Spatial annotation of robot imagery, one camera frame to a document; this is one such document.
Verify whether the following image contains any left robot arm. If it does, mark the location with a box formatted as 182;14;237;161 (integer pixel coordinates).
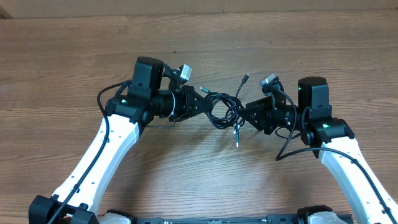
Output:
28;57;212;223

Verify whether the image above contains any black cable bundle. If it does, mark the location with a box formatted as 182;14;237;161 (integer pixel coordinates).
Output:
200;73;251;148

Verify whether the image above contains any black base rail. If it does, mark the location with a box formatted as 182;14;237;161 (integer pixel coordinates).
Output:
99;205;355;224

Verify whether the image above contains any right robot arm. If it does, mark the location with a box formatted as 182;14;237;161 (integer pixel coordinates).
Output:
238;75;397;223

